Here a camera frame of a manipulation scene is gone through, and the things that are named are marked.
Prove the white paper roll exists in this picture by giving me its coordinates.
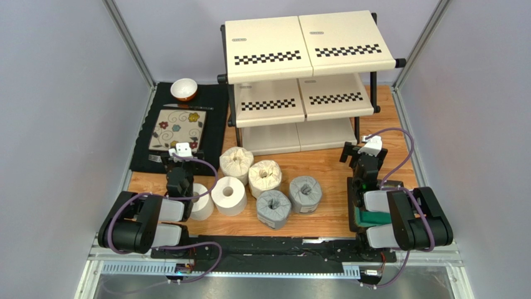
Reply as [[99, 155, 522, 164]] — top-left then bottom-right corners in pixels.
[[211, 176, 247, 217], [190, 183, 214, 221]]

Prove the beige roll front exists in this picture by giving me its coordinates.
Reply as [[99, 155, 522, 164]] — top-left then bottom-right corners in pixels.
[[248, 160, 282, 199]]

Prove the beige roll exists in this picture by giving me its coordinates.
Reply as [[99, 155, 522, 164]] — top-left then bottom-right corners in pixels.
[[248, 160, 282, 199], [219, 146, 254, 185]]

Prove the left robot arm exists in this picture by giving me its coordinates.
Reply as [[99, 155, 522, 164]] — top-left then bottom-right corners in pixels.
[[98, 148, 200, 254]]

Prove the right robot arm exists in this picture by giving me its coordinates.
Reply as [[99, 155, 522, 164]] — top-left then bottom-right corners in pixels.
[[340, 142, 454, 251]]

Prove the cream checkered three-tier shelf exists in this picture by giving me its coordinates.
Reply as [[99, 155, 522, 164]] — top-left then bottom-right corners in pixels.
[[218, 11, 407, 156]]

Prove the floral square plate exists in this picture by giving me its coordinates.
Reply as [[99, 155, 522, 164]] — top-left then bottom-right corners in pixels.
[[148, 109, 207, 153]]

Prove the beige wrapped roll back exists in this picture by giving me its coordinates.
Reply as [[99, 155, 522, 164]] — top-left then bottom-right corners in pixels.
[[219, 146, 254, 185]]

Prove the green square dish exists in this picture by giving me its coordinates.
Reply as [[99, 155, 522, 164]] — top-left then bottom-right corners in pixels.
[[347, 177, 391, 233]]

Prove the grey wrapped roll right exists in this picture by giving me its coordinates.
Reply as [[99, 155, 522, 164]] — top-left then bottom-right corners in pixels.
[[289, 176, 323, 214]]

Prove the grey wrapped roll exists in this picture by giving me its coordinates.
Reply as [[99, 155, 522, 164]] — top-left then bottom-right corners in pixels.
[[256, 190, 292, 230], [289, 176, 323, 214]]

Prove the black cloth placemat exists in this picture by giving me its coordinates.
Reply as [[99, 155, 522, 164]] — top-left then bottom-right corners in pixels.
[[130, 82, 229, 174]]

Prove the white and orange bowl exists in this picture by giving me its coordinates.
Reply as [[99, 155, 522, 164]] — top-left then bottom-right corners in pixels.
[[170, 78, 198, 102]]

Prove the grey wrapped roll left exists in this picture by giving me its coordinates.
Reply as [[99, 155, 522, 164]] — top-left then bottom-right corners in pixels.
[[256, 190, 292, 230]]

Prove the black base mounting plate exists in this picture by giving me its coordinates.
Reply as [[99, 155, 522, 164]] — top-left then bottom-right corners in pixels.
[[151, 235, 397, 273]]

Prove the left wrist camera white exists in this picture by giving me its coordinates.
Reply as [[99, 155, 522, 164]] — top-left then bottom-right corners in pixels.
[[168, 143, 193, 160]]

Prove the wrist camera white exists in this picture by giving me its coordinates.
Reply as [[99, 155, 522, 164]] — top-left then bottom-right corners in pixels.
[[358, 135, 383, 156], [168, 143, 193, 160]]

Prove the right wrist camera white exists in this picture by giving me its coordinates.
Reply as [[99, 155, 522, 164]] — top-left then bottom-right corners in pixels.
[[358, 135, 383, 156]]

